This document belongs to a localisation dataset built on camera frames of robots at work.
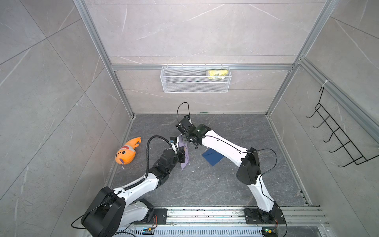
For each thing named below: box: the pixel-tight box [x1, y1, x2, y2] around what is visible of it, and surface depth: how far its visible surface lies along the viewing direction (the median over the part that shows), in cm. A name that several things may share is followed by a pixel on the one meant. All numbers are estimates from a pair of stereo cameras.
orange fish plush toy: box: [114, 136, 142, 170], surface depth 90 cm
